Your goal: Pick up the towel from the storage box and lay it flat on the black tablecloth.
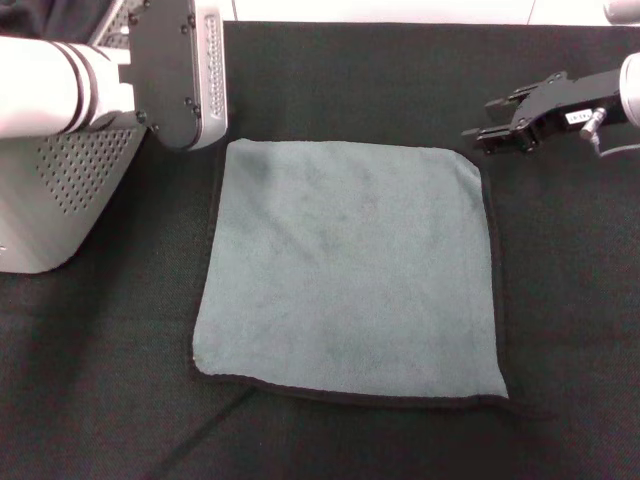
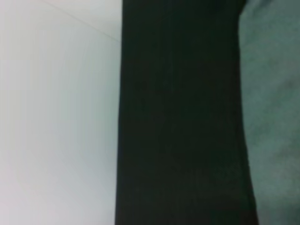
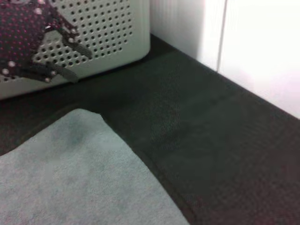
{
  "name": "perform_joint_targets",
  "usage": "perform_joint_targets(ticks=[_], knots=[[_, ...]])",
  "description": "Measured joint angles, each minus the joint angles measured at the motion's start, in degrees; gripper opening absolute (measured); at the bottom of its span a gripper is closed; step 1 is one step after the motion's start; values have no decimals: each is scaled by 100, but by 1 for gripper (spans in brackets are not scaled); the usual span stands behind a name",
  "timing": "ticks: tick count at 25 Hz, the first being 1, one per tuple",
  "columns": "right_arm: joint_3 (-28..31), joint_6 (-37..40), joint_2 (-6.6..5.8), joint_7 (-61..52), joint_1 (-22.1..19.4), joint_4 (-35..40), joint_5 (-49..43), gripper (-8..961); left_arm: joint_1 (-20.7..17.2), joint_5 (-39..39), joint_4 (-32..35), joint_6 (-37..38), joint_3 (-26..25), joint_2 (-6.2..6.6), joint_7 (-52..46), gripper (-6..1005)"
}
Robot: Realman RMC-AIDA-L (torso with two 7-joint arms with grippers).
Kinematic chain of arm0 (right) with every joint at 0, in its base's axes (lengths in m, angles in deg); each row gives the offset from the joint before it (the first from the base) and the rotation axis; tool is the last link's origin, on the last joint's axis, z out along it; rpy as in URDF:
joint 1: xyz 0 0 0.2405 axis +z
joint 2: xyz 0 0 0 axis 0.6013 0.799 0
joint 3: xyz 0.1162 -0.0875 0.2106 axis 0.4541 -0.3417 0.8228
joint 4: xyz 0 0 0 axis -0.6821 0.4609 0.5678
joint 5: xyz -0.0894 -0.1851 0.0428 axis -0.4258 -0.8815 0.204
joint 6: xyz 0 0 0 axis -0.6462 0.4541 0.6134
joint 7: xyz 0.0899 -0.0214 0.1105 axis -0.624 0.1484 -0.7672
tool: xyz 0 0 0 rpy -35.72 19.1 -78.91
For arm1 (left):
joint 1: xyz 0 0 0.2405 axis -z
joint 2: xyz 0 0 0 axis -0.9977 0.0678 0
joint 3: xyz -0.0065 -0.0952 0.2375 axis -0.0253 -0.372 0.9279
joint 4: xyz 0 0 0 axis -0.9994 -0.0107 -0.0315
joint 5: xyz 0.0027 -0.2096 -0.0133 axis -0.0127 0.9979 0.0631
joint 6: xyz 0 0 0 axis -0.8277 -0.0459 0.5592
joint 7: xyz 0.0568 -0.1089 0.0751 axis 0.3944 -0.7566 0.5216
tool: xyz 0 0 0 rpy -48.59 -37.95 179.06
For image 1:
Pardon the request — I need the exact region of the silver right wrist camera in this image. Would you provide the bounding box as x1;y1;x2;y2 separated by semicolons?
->
601;0;640;24

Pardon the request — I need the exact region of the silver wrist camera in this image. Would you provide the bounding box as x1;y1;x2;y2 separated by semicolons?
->
118;0;232;152
601;0;640;24

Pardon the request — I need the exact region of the right gripper cable with plug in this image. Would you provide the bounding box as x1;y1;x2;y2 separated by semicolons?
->
578;106;640;160

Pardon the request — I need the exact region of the dark cloth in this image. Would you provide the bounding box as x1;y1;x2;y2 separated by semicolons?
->
0;0;117;47

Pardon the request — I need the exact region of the grey towel with black trim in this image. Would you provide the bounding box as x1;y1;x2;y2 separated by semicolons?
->
187;136;557;422

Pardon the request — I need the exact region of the grey perforated storage box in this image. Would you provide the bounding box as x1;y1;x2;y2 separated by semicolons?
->
0;0;147;275

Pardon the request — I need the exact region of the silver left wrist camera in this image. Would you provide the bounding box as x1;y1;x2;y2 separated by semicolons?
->
118;0;232;152

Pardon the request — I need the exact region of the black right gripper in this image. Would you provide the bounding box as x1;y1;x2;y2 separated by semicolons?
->
461;69;627;156

